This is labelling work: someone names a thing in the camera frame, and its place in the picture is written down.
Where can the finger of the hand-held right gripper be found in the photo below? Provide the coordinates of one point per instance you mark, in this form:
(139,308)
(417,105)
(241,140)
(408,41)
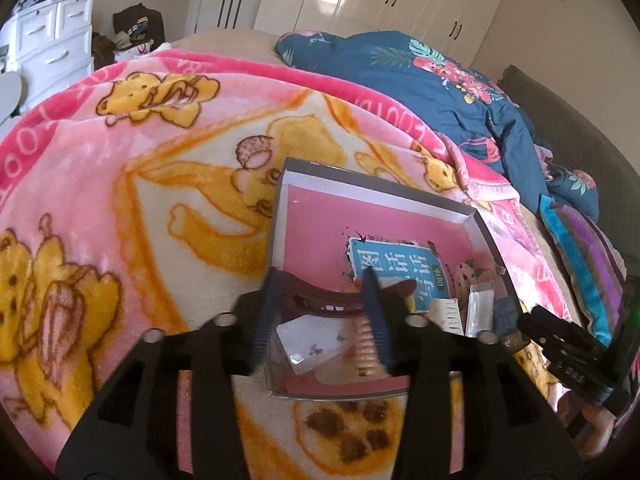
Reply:
(570,350)

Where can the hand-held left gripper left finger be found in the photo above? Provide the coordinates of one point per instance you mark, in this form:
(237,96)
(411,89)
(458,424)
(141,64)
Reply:
(265,320)

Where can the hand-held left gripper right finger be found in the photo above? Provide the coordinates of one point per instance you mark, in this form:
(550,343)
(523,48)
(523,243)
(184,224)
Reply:
(377,320)

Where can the brown hair claw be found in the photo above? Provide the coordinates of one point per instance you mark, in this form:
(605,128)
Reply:
(330,292)

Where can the grey shallow box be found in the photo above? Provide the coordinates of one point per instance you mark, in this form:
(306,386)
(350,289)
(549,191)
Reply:
(320,210)

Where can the person's right hand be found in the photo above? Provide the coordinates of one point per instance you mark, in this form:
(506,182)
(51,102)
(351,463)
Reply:
(595,427)

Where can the pink beaded hair clip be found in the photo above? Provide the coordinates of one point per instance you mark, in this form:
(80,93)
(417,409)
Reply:
(367,355)

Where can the white earring card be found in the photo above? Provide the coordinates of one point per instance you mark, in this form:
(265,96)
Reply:
(310,345)

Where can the blue printed card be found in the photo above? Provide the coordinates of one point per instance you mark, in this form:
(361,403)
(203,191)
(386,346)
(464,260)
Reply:
(400,270)

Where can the white hair comb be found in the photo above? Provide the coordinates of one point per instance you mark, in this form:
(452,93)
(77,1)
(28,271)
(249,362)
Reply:
(448,315)

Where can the dark blue hair accessory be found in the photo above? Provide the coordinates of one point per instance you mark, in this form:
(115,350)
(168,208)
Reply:
(506,315)

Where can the striped pillow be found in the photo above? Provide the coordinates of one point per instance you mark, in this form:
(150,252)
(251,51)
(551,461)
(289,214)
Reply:
(585,265)

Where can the white plastic packet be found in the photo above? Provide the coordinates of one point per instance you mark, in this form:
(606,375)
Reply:
(479,307)

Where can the pink bear print blanket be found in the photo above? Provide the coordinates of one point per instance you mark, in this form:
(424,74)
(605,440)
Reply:
(125,210)

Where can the lilac cloth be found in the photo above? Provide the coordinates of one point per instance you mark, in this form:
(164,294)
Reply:
(544,160)

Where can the grey headboard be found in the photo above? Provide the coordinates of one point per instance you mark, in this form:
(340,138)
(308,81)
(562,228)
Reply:
(585,140)

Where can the blue floral quilt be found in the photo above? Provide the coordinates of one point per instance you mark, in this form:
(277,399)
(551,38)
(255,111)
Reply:
(430,100)

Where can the beige bed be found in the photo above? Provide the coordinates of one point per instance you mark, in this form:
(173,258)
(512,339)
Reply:
(225,42)

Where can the brown bag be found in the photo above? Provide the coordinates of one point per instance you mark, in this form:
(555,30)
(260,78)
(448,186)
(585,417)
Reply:
(104,50)

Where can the black bag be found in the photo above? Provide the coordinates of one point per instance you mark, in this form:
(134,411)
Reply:
(140,25)

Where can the white round table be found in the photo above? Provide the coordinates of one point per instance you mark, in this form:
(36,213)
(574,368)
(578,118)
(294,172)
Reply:
(10,95)

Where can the white dresser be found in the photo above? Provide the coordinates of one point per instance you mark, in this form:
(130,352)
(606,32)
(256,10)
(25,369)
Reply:
(55,40)

